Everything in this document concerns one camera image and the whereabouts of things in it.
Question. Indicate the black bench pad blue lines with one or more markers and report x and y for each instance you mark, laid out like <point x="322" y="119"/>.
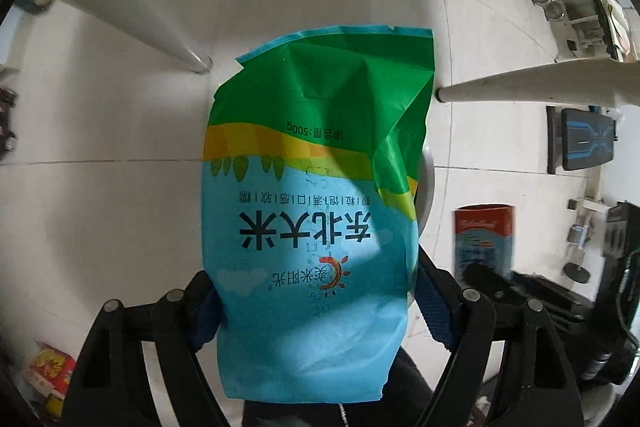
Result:
<point x="582" y="139"/>

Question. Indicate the white table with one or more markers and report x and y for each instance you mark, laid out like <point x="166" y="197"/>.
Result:
<point x="150" y="7"/>

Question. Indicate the small red blue carton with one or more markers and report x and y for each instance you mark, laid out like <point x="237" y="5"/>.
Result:
<point x="485" y="237"/>

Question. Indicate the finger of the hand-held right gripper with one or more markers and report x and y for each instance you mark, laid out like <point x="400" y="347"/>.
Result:
<point x="485" y="279"/>

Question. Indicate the red yellow carton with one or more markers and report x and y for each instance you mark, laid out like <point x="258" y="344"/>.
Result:
<point x="50" y="372"/>

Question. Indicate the green blue rice bag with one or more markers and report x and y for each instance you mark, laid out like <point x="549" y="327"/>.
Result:
<point x="310" y="207"/>

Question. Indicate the small black dumbbell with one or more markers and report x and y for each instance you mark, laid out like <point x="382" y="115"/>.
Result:
<point x="577" y="262"/>

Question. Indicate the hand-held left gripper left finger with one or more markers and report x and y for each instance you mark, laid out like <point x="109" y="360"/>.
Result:
<point x="200" y="332"/>

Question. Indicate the round grey trash bin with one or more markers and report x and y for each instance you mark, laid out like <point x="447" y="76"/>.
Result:
<point x="427" y="187"/>

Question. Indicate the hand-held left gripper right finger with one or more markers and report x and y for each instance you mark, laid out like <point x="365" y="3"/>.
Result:
<point x="435" y="307"/>

